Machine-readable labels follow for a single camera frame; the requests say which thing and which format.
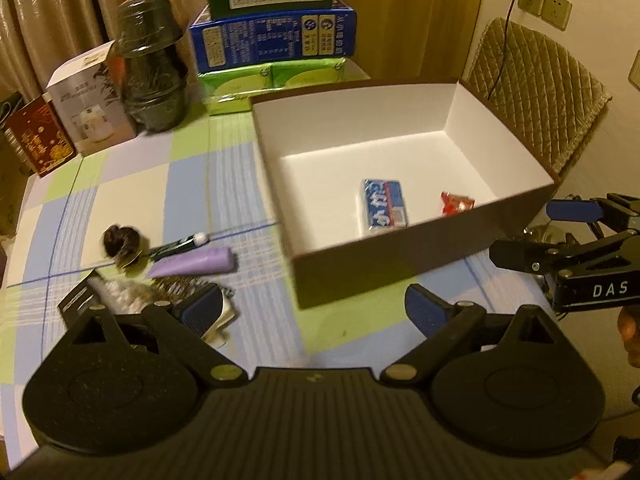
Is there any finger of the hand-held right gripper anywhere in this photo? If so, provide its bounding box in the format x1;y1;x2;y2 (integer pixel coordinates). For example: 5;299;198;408
546;192;640;232
489;231;640;277

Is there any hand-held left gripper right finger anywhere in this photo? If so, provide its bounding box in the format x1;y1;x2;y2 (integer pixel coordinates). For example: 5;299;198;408
380;283;557;386

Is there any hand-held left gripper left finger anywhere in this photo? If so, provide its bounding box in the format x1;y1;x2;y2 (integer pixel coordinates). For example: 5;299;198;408
60;282;251;386

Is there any red candy wrapper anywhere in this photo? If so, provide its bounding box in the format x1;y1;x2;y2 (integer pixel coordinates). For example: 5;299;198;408
440;191;475;217

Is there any blue snack packet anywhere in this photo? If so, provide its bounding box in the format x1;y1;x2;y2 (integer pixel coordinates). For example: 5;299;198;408
357;178;412;235

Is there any brown cardboard box white inside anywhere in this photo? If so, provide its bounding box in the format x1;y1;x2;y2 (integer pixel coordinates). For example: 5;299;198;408
250;79;560;310

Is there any person's right hand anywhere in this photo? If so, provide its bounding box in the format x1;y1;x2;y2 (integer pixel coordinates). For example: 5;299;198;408
617;304;640;361

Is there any purple tube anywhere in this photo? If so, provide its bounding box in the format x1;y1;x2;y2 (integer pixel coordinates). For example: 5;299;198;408
146;247;237;279

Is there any green pen with white cap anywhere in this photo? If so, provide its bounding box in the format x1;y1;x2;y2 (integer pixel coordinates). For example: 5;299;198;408
149;232;208;262

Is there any small gold metallic item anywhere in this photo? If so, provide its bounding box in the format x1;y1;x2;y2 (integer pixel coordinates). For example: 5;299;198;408
115;251;151;274

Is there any checkered tablecloth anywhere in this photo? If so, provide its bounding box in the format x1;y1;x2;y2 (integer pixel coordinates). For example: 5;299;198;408
0;57;561;466

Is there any chair with quilted cover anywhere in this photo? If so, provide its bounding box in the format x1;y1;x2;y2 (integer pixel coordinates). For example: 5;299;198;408
462;17;613;176

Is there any light green tissue pack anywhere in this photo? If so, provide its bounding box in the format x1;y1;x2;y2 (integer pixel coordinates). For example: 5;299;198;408
197;62;273;116
270;57;347;92

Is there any white product box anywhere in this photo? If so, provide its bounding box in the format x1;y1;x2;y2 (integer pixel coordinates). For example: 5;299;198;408
46;40;138;157

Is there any red gift box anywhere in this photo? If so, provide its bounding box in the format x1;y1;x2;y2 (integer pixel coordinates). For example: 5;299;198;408
2;94;77;178

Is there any stack of wrapped black bowls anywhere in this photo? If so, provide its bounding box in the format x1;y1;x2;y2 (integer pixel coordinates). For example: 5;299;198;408
116;0;190;133

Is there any dark green bag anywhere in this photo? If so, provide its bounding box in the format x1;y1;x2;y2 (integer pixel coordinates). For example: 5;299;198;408
0;91;26;128

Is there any blue carton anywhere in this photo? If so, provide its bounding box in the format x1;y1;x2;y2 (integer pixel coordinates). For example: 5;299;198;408
189;0;358;75

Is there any beige curtain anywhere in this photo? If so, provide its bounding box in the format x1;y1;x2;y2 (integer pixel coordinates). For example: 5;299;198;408
0;0;211;106

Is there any black power cable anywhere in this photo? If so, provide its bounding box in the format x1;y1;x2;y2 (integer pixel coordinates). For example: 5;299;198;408
487;0;538;99

